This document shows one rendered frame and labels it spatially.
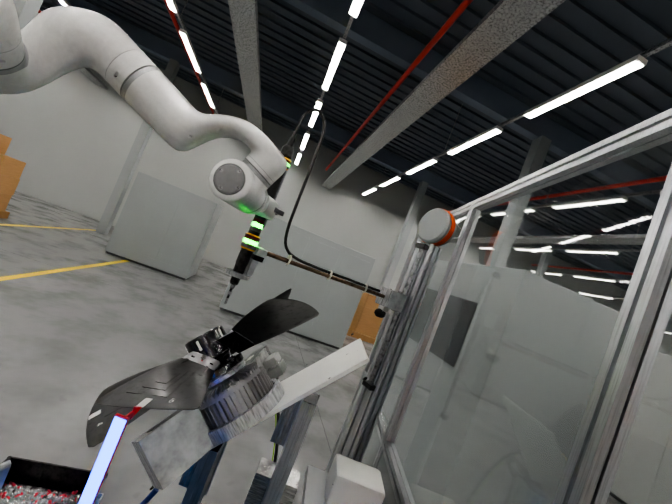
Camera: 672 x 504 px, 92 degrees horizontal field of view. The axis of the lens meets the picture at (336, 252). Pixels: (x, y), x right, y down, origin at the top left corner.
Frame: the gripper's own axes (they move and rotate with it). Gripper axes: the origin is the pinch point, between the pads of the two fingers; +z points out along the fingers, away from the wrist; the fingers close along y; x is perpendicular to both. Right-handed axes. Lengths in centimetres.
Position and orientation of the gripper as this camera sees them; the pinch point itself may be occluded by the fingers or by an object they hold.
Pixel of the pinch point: (264, 208)
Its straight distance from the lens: 96.2
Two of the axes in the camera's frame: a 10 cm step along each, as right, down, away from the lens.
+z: -0.1, 0.4, 10.0
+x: 3.7, -9.3, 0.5
